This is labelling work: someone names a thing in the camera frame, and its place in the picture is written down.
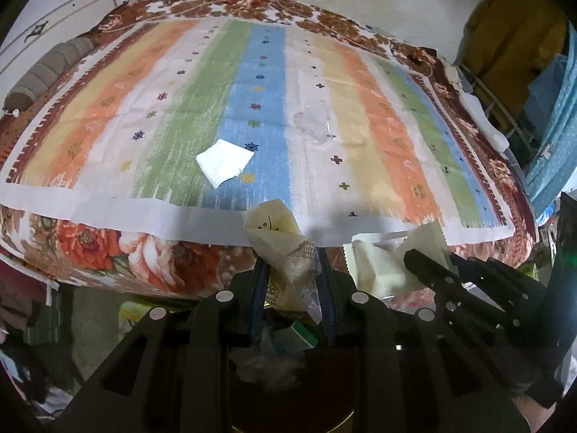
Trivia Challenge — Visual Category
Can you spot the clear thin plastic film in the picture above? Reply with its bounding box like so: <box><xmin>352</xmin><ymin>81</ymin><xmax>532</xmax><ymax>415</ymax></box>
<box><xmin>294</xmin><ymin>101</ymin><xmax>336</xmax><ymax>146</ymax></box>

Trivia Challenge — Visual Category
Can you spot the white green medicine box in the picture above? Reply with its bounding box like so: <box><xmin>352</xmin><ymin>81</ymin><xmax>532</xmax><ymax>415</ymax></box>
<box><xmin>274</xmin><ymin>322</ymin><xmax>319</xmax><ymax>354</ymax></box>

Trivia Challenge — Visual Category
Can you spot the blue dotted cloth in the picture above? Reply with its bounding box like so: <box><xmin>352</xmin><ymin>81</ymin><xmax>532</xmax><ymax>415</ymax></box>
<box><xmin>525</xmin><ymin>26</ymin><xmax>576</xmax><ymax>217</ymax></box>

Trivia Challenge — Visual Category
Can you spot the yellow hanging cloth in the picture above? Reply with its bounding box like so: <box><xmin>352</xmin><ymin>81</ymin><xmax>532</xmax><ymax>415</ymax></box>
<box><xmin>463</xmin><ymin>0</ymin><xmax>568</xmax><ymax>116</ymax></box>

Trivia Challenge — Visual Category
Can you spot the pale yellow paper wrapper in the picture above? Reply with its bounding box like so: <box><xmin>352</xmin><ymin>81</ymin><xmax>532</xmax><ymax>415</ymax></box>
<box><xmin>243</xmin><ymin>200</ymin><xmax>323</xmax><ymax>324</ymax></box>

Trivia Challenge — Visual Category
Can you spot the green floral floor mat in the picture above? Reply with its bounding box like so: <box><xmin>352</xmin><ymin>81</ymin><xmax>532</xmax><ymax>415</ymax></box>
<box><xmin>118</xmin><ymin>301</ymin><xmax>151</xmax><ymax>336</ymax></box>

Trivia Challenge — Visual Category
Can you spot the white paper sheet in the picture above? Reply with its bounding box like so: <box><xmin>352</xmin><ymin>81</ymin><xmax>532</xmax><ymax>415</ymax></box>
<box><xmin>195</xmin><ymin>139</ymin><xmax>254</xmax><ymax>189</ymax></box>

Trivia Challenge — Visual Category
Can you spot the striped colourful bed sheet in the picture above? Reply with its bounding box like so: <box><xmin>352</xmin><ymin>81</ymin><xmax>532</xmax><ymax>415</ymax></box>
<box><xmin>1</xmin><ymin>18</ymin><xmax>514</xmax><ymax>246</ymax></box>

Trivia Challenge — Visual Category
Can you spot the black gold-rimmed trash bin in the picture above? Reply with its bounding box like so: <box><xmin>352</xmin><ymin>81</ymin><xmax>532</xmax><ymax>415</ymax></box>
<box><xmin>229</xmin><ymin>306</ymin><xmax>353</xmax><ymax>432</ymax></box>

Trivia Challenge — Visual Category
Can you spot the grey rolled bolster pillow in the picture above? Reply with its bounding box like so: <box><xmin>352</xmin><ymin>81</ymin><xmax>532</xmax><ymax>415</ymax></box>
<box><xmin>3</xmin><ymin>37</ymin><xmax>95</xmax><ymax>113</ymax></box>

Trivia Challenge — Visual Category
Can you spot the cream paper with zigzag edge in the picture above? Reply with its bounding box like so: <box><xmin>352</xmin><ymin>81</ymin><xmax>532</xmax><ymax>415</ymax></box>
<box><xmin>342</xmin><ymin>222</ymin><xmax>450</xmax><ymax>299</ymax></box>

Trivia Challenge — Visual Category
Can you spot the white headboard panel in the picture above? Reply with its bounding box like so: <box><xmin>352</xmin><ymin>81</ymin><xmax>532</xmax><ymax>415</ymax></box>
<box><xmin>1</xmin><ymin>0</ymin><xmax>118</xmax><ymax>76</ymax></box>

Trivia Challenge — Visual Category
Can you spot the floral brown blanket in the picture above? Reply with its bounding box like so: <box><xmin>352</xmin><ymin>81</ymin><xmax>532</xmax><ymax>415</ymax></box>
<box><xmin>1</xmin><ymin>0</ymin><xmax>536</xmax><ymax>298</ymax></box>

